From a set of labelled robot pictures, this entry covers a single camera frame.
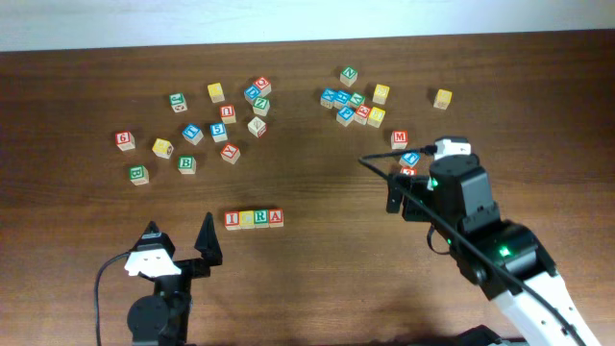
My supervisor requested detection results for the red I block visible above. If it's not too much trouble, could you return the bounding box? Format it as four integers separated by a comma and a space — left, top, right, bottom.
224, 211, 241, 231

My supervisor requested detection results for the yellow C block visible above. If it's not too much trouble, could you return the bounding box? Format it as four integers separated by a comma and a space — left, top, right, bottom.
239, 210, 255, 230

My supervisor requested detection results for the green R block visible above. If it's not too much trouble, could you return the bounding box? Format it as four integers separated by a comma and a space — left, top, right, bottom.
254, 210, 269, 228

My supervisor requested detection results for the red A block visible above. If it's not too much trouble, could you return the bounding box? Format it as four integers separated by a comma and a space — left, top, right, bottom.
268, 209, 284, 228

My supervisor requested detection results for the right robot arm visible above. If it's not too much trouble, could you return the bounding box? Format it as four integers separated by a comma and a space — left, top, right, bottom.
386, 155, 599, 345

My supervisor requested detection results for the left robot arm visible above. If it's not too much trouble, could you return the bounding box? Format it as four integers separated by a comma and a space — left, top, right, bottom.
125, 213, 223, 346

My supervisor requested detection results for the red 3 block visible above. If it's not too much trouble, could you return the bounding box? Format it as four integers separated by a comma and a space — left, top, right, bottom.
401, 166, 417, 176

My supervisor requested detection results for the blue T block right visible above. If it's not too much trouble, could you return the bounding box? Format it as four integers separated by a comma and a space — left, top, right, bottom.
399, 152, 421, 168

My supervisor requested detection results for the blue t block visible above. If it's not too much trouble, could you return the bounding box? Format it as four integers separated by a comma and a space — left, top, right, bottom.
399, 152, 421, 168
182, 124, 204, 145

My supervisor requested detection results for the red M block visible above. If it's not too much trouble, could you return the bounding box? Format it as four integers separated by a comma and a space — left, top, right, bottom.
390, 131, 408, 150

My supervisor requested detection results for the green B block left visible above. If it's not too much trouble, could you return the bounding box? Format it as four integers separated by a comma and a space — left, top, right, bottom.
129, 165, 149, 185

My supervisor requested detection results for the green b block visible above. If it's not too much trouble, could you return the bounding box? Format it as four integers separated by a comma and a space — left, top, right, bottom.
129, 165, 149, 185
178, 156, 196, 174

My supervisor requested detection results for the yellow B block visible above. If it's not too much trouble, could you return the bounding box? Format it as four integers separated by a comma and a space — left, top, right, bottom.
367, 107, 385, 128

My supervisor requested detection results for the red E block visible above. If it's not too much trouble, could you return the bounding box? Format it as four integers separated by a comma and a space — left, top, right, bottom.
354, 105, 371, 125

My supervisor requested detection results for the blue P block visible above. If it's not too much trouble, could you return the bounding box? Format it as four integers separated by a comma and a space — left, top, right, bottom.
336, 106, 355, 127

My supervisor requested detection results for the yellow block far right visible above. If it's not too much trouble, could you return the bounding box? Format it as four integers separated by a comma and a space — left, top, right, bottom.
433, 88, 453, 111

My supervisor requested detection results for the yellow block top right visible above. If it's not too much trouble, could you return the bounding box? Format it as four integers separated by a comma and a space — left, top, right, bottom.
372, 84, 390, 105

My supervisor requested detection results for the red 6 block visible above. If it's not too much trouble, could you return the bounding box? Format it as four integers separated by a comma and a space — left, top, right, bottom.
114, 131, 135, 151

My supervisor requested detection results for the green V block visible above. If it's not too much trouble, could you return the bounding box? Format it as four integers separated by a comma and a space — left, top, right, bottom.
348, 92, 365, 109

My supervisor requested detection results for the red Y block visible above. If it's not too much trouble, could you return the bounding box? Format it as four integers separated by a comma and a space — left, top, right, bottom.
220, 143, 240, 164

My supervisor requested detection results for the blue H block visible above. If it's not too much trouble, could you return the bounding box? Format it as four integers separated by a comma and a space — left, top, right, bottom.
333, 90, 351, 109

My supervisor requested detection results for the blue T block left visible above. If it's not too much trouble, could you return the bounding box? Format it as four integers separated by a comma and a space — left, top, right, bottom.
182, 124, 204, 145

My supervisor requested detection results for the blue X block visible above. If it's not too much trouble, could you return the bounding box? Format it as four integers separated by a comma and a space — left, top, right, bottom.
320, 88, 337, 109

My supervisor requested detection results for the blue 5 block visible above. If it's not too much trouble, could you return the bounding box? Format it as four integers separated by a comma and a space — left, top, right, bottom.
209, 123, 228, 142

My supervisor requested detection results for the green N block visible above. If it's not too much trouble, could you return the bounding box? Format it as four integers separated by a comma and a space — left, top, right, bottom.
339, 66, 358, 87

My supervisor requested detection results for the plain face red-edged block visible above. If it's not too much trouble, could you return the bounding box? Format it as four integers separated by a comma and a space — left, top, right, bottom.
247, 116, 267, 137

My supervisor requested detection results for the green J block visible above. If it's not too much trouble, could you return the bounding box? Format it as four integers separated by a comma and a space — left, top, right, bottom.
169, 92, 187, 112

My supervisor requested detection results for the red U block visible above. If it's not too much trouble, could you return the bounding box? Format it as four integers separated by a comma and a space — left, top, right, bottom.
219, 105, 236, 124

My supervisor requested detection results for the green Z block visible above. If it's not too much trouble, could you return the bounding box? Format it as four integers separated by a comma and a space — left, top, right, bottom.
253, 97, 270, 116

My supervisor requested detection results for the yellow block top left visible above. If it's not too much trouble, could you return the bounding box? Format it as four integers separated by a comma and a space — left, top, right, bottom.
207, 83, 225, 103

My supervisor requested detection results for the blue D block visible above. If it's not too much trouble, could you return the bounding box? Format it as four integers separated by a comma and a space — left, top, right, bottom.
244, 85, 261, 105

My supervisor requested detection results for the red Q block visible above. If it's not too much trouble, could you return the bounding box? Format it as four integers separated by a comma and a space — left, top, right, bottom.
253, 77, 272, 97

